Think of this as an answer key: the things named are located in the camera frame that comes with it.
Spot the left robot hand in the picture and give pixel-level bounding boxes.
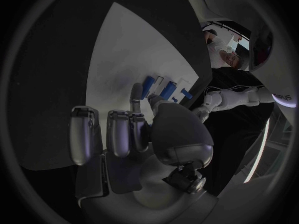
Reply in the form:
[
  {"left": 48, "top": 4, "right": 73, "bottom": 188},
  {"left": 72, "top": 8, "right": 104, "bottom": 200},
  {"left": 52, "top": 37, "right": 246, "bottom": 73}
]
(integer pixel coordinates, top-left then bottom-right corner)
[{"left": 191, "top": 106, "right": 211, "bottom": 124}]

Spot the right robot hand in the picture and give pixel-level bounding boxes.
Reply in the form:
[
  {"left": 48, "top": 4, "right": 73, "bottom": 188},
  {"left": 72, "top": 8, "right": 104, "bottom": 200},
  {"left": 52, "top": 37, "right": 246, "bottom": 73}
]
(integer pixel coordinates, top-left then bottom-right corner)
[{"left": 68, "top": 82, "right": 219, "bottom": 224}]

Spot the white task board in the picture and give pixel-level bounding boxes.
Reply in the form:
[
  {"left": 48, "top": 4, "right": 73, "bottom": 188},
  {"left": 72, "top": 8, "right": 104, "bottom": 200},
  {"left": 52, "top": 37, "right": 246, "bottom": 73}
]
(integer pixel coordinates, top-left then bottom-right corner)
[{"left": 85, "top": 1, "right": 200, "bottom": 155}]

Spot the blue cylinder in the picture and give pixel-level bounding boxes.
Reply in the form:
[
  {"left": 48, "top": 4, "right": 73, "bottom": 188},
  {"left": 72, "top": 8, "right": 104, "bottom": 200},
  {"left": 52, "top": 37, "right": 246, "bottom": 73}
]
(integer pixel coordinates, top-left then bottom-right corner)
[{"left": 180, "top": 88, "right": 194, "bottom": 100}]

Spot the wide blue block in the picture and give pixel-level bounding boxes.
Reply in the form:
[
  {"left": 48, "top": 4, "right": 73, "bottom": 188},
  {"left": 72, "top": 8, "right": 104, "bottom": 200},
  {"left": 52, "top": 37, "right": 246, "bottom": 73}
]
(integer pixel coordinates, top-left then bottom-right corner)
[{"left": 159, "top": 81, "right": 178, "bottom": 100}]

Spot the person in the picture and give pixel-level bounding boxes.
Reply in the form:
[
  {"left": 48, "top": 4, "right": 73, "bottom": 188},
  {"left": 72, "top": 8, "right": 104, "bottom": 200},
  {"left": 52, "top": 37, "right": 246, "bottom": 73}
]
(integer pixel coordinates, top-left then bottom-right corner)
[{"left": 202, "top": 29, "right": 247, "bottom": 71}]

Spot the white cable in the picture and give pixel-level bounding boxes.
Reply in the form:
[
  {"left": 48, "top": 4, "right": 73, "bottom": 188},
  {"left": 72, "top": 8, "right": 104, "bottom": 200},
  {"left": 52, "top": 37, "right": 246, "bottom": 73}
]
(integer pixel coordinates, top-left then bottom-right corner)
[{"left": 203, "top": 85, "right": 266, "bottom": 98}]

